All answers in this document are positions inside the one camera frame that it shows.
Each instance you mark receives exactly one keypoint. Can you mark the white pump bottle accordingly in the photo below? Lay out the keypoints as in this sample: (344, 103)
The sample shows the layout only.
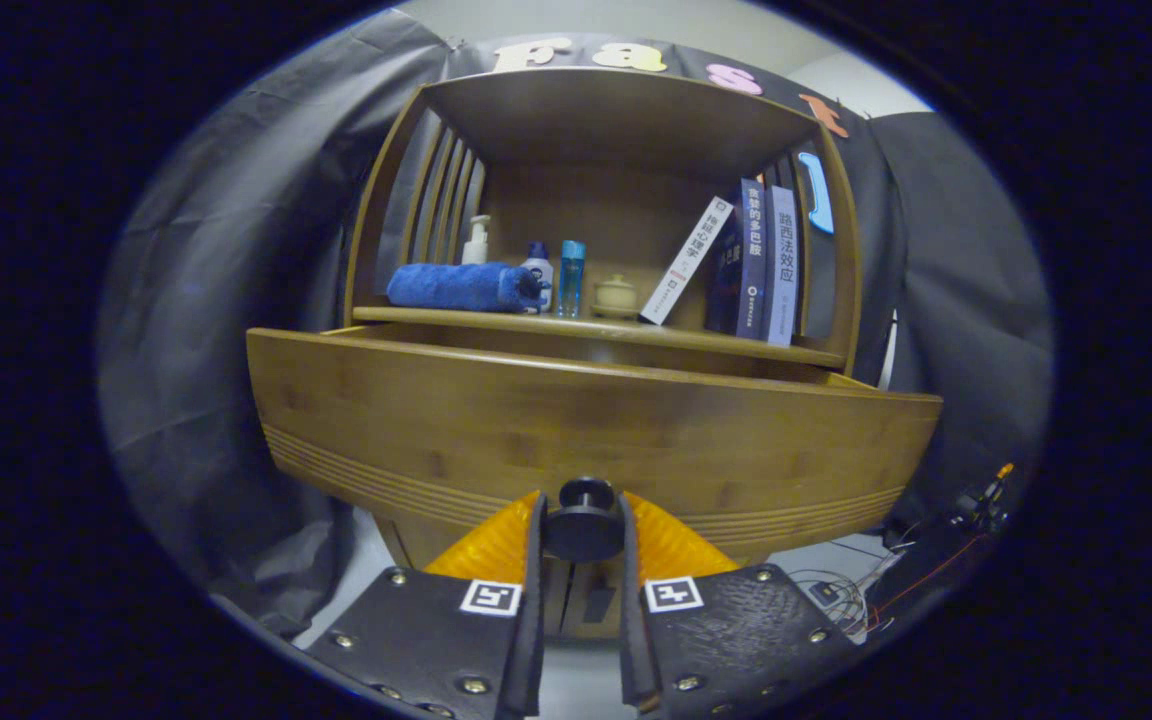
(477, 245)

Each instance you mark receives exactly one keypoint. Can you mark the navy book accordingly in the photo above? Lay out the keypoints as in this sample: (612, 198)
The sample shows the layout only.
(724, 280)

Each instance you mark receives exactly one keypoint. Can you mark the clear blue bottle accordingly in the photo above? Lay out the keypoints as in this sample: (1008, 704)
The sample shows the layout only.
(571, 280)

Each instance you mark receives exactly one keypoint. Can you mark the beige lidded teacup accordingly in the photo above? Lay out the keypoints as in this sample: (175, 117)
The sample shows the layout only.
(616, 297)

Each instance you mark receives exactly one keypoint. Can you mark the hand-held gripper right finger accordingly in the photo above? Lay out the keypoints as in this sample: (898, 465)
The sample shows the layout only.
(631, 620)

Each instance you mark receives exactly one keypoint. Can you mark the wooden cabinet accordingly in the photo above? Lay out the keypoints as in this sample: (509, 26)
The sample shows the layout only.
(586, 200)

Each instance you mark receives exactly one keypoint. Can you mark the wooden countertop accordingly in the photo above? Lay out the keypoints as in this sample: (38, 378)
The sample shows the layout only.
(636, 330)

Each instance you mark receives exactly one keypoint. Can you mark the lavender book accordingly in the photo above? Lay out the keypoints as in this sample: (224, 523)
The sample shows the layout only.
(782, 270)

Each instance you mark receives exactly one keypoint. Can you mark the dark device with orange tip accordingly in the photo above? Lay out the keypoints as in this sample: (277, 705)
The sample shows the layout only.
(956, 540)

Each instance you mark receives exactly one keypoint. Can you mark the white bottle with blue cap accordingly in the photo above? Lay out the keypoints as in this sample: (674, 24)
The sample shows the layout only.
(539, 268)

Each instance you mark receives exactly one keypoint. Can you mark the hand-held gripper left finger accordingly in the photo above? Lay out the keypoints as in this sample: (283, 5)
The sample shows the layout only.
(533, 620)

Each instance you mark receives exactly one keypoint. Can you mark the white book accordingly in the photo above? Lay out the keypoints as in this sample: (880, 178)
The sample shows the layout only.
(686, 262)

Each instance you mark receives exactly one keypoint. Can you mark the black backdrop cloth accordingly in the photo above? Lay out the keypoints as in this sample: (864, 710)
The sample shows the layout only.
(236, 300)

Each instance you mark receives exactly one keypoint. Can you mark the blue rolled towel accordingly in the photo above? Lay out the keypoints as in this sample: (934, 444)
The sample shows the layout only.
(456, 287)

